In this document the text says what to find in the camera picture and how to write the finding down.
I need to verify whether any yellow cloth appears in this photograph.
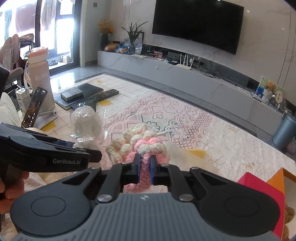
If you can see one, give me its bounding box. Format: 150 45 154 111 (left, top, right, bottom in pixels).
165 143 219 175

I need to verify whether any pink white crochet item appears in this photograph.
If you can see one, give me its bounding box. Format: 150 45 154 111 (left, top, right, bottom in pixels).
105 123 170 193

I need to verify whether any brown plush towel toy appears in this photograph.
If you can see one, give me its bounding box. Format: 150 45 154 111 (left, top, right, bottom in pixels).
282 204 295 240

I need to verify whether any person left hand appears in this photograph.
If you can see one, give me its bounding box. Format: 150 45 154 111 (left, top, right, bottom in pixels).
0 171 30 214

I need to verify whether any smartphone on stand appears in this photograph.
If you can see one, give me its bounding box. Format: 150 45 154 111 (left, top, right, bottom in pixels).
21 87 48 128

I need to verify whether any white carton box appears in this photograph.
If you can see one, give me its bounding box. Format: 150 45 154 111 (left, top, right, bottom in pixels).
16 88 31 115

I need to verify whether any lace table cloth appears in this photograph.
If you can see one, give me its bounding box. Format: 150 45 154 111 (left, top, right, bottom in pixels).
86 74 295 181

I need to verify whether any small grey box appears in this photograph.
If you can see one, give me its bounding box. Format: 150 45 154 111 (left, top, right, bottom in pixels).
61 88 83 102

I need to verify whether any pink water bottle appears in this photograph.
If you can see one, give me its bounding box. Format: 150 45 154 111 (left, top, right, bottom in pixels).
23 47 57 129

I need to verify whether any black remote control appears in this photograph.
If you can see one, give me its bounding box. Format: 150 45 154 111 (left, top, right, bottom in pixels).
71 89 119 109

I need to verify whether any black book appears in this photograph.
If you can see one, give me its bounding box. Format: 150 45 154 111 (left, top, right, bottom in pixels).
54 83 103 110

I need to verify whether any white marble tv console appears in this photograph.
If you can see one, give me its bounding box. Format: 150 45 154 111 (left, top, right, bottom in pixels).
97 51 282 136

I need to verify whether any white wifi router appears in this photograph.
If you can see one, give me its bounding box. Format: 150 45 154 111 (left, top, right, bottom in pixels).
176 54 195 70

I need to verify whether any orange cardboard box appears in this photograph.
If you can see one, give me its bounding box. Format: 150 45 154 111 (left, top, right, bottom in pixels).
267 168 295 240

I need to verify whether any grey metal trash bin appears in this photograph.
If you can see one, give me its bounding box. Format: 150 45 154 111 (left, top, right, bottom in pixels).
272 113 296 151

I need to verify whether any small teddy bear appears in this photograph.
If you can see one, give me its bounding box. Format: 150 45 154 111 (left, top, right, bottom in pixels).
264 81 277 93

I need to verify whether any plant in glass vase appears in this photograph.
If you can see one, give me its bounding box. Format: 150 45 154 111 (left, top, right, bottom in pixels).
121 21 147 55

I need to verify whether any yellow dried flowers vase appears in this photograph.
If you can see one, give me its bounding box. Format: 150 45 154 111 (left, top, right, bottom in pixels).
98 20 114 51

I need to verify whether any black television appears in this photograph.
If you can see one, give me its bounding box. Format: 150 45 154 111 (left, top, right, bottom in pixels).
152 0 244 55

